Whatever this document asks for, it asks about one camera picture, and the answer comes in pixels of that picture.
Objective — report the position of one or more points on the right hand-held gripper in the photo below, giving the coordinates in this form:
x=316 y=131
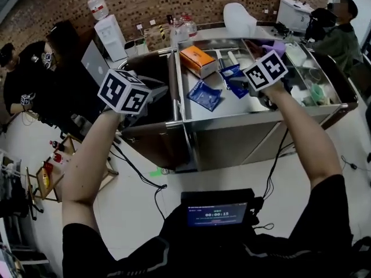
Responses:
x=265 y=71

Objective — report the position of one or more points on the person's black shirt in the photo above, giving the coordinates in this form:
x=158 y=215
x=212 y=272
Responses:
x=203 y=253

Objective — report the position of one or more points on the blue packet item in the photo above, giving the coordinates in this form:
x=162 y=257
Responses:
x=233 y=74
x=204 y=95

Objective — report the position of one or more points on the black chest screen device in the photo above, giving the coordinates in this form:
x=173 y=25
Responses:
x=216 y=208

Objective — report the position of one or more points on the green plastic item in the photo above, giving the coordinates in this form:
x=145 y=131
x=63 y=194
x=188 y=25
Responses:
x=316 y=92

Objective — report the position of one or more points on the white roll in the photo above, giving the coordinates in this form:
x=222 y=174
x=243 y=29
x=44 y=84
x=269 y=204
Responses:
x=233 y=58

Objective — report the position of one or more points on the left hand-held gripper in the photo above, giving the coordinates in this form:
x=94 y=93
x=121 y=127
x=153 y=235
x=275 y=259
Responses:
x=124 y=91

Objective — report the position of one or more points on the person's left forearm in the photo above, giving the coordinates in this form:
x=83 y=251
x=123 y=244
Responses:
x=87 y=166

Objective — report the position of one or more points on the silver laptop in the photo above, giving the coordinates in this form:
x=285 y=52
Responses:
x=94 y=64

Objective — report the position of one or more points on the clear water bottle red label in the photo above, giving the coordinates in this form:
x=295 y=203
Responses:
x=98 y=7

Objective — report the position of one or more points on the white waste bin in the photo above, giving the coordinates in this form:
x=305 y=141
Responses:
x=131 y=48
x=142 y=45

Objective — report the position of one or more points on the wooden stool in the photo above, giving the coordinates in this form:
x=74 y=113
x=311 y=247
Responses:
x=58 y=181

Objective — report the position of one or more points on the stainless steel cart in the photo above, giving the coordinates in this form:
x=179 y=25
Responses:
x=232 y=132

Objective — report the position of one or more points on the white tube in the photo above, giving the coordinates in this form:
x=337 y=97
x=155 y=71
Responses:
x=220 y=58

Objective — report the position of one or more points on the yellow black striped post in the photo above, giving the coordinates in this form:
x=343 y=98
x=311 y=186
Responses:
x=161 y=33

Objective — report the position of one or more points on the purple glove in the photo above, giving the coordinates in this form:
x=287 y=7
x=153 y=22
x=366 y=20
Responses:
x=275 y=45

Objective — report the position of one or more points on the clothes rack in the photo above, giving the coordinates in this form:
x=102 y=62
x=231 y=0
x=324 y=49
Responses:
x=14 y=201

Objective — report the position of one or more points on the orange snack packet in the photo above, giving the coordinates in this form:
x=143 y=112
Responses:
x=46 y=175

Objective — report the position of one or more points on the white plastic chair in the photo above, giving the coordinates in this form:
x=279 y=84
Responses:
x=239 y=19

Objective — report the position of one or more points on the green floor tape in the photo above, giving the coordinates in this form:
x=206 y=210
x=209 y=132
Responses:
x=155 y=172

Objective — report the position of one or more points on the white plastic packet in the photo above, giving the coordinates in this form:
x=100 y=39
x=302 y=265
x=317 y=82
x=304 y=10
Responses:
x=295 y=54

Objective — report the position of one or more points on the orange box item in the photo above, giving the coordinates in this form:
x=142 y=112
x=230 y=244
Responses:
x=197 y=59

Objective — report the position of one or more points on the white water dispenser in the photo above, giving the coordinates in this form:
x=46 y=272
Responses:
x=111 y=38

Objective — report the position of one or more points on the person's right forearm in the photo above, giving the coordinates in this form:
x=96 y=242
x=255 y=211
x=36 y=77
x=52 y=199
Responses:
x=304 y=143

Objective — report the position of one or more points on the clear water jug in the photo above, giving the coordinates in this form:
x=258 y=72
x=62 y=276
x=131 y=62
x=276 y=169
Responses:
x=189 y=25
x=177 y=30

